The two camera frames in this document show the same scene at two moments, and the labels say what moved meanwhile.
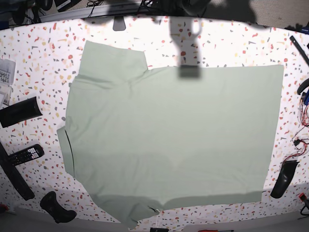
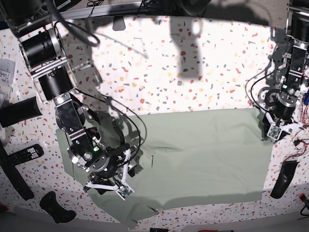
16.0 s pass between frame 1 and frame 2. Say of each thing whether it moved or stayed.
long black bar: stayed
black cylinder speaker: stayed
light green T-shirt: moved
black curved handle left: stayed
